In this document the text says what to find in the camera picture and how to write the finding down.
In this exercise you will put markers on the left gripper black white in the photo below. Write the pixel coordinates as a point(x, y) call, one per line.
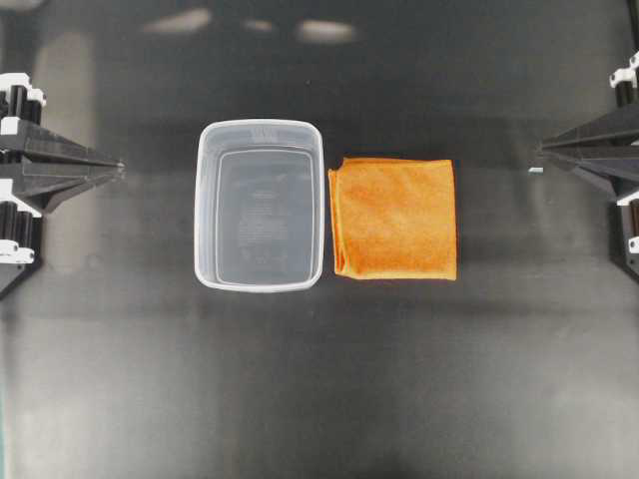
point(49, 170)

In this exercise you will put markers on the clear plastic container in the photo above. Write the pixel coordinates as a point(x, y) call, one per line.
point(259, 206)

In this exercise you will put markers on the orange folded towel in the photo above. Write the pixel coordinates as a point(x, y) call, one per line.
point(393, 219)

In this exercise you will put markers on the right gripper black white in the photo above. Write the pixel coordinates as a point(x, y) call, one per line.
point(603, 153)

